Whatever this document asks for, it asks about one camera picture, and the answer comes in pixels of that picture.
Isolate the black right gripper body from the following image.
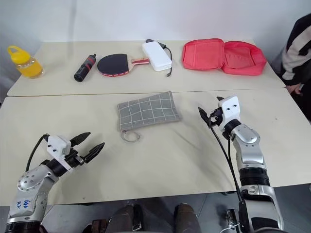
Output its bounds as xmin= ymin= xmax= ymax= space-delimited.
xmin=208 ymin=107 xmax=225 ymax=127

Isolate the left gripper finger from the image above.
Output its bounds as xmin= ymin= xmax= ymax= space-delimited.
xmin=82 ymin=142 xmax=106 ymax=164
xmin=70 ymin=132 xmax=92 ymax=148

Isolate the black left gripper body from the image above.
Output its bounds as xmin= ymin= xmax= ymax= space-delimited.
xmin=63 ymin=146 xmax=86 ymax=169

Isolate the open red fabric case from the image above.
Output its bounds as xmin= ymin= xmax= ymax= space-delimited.
xmin=181 ymin=37 xmax=268 ymax=76

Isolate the grey checked fabric pouch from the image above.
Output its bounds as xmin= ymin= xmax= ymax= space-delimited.
xmin=117 ymin=90 xmax=183 ymax=133

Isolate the black bottle with red band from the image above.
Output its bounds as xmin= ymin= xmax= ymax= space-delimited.
xmin=73 ymin=53 xmax=98 ymax=83

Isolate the dark brown rounded shape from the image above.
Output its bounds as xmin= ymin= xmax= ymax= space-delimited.
xmin=174 ymin=203 xmax=203 ymax=233
xmin=106 ymin=204 xmax=144 ymax=233

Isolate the black red table tennis paddle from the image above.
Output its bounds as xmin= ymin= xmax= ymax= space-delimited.
xmin=96 ymin=53 xmax=150 ymax=78

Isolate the person in striped jacket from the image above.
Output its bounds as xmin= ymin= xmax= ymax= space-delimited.
xmin=269 ymin=9 xmax=311 ymax=95

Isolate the yellow lidded clear jar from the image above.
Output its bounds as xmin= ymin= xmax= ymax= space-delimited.
xmin=6 ymin=45 xmax=45 ymax=79

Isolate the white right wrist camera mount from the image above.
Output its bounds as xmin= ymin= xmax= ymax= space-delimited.
xmin=217 ymin=96 xmax=242 ymax=128

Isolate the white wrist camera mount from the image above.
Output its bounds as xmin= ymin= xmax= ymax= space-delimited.
xmin=47 ymin=135 xmax=72 ymax=171
xmin=217 ymin=96 xmax=242 ymax=128

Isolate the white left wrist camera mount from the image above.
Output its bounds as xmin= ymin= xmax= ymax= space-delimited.
xmin=47 ymin=135 xmax=72 ymax=171

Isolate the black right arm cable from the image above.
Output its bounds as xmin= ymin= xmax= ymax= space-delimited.
xmin=209 ymin=120 xmax=251 ymax=233

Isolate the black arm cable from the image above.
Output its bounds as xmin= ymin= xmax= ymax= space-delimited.
xmin=209 ymin=120 xmax=251 ymax=233
xmin=25 ymin=133 xmax=50 ymax=172

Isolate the metal key ring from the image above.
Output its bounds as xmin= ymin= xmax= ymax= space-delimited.
xmin=120 ymin=130 xmax=142 ymax=143

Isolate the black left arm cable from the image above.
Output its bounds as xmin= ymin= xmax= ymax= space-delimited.
xmin=25 ymin=133 xmax=50 ymax=172

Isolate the white power bank with cable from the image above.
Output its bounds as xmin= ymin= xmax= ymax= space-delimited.
xmin=145 ymin=38 xmax=174 ymax=78

